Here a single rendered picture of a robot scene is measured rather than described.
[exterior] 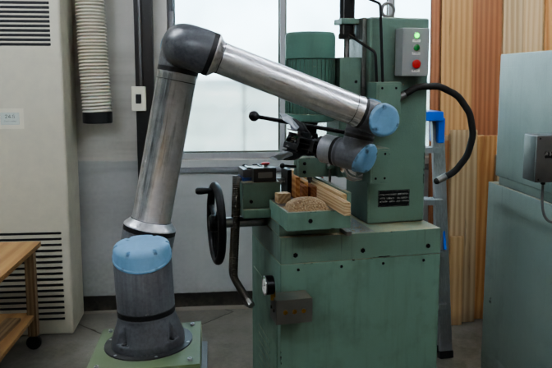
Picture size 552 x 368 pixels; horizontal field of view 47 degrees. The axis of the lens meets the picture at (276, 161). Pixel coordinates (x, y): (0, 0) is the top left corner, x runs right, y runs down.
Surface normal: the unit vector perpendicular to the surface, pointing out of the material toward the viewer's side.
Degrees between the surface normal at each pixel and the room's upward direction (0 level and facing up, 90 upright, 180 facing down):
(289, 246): 90
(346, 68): 90
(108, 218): 90
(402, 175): 90
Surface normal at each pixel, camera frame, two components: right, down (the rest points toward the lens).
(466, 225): 0.09, 0.07
